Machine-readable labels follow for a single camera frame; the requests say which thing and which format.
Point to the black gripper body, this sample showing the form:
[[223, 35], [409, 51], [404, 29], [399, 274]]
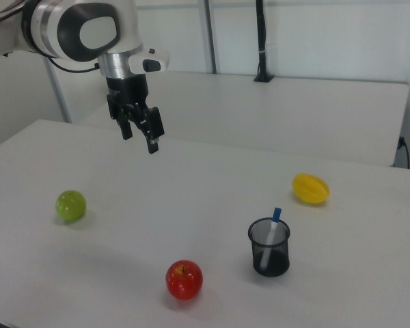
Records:
[[126, 89]]

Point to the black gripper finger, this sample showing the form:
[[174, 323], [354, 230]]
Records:
[[126, 131], [153, 133]]

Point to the white marker pen blue cap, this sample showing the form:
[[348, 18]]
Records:
[[272, 232]]

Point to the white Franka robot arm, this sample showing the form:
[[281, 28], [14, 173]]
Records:
[[89, 30]]

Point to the black mesh pen cup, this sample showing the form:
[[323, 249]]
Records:
[[270, 251]]

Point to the green apple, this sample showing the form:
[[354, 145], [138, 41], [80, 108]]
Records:
[[70, 205]]

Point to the white side table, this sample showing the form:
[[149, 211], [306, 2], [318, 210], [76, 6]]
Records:
[[259, 109]]

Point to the black pole with clamp base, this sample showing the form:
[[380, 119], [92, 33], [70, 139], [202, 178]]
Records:
[[262, 41]]

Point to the red apple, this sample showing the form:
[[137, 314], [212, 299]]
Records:
[[184, 280]]

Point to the yellow starfruit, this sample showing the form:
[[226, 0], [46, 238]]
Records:
[[310, 189]]

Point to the white slanted frame post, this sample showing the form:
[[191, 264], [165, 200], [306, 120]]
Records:
[[58, 92]]

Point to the grey partition frame post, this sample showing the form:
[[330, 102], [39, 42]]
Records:
[[208, 34]]

